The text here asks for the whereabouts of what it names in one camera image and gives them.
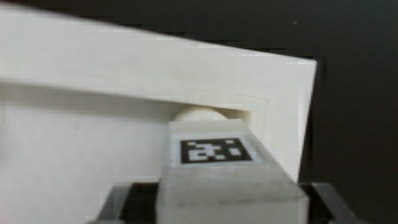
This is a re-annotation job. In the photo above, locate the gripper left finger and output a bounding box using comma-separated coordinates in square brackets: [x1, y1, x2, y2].
[87, 182, 158, 224]

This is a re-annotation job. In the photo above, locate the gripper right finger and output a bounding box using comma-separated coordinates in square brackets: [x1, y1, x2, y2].
[301, 182, 356, 224]

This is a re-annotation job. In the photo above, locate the white table leg with tag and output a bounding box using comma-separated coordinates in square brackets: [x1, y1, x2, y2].
[157, 106, 309, 224]

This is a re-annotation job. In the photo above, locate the white square tabletop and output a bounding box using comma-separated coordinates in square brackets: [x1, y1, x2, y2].
[0, 0, 317, 224]

